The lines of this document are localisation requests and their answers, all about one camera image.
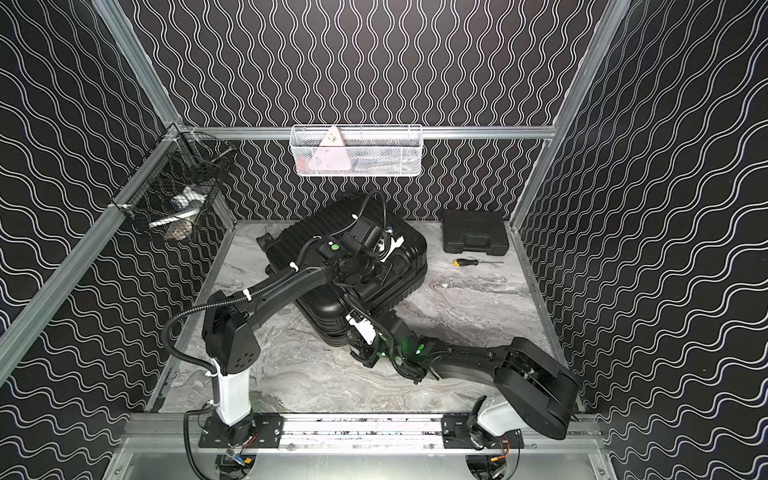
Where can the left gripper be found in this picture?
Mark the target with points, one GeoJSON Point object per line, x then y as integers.
{"type": "Point", "coordinates": [365, 241]}

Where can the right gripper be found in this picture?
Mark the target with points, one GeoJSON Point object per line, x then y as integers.
{"type": "Point", "coordinates": [362, 350]}

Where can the black hard-shell suitcase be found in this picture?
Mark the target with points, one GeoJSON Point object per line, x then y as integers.
{"type": "Point", "coordinates": [378, 285]}

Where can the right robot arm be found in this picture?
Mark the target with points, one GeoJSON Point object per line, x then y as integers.
{"type": "Point", "coordinates": [541, 390]}

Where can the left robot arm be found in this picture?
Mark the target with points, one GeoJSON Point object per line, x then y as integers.
{"type": "Point", "coordinates": [230, 324]}

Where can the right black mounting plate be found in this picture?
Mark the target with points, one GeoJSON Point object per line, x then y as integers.
{"type": "Point", "coordinates": [474, 431]}

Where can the black mounting plate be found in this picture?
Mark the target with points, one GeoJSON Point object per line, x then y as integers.
{"type": "Point", "coordinates": [474, 431]}
{"type": "Point", "coordinates": [254, 431]}

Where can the black plastic tool case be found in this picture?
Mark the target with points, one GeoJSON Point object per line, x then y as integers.
{"type": "Point", "coordinates": [474, 231]}

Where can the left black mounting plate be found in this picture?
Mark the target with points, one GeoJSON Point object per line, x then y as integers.
{"type": "Point", "coordinates": [254, 431]}

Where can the yellow black handled screwdriver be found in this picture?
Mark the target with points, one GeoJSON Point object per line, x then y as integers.
{"type": "Point", "coordinates": [466, 262]}

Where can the clear plastic wall bin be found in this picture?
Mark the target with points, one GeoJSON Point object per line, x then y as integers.
{"type": "Point", "coordinates": [357, 150]}

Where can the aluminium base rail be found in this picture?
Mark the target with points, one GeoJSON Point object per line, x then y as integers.
{"type": "Point", "coordinates": [390, 433]}

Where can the black wire mesh basket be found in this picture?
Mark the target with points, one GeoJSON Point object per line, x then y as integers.
{"type": "Point", "coordinates": [178, 195]}

